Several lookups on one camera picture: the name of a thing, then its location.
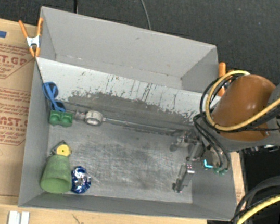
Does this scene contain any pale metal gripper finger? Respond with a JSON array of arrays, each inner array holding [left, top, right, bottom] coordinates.
[[169, 135, 194, 155], [171, 160, 197, 196]]

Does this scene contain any grey metal bin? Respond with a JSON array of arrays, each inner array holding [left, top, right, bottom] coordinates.
[[9, 5, 264, 224]]

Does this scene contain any blue shiny foil packet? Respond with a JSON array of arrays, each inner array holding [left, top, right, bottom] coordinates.
[[67, 164, 95, 197]]

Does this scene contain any yellow and grey round toy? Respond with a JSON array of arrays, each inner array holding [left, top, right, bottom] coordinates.
[[49, 138, 74, 159]]

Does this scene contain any green toy brick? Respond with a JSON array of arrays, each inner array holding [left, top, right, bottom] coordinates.
[[47, 109, 75, 129]]

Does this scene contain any green plastic cup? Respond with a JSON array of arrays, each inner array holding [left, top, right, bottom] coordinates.
[[38, 151, 77, 197]]

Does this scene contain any silver round ring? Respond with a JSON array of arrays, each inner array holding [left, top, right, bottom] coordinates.
[[73, 107, 109, 128]]

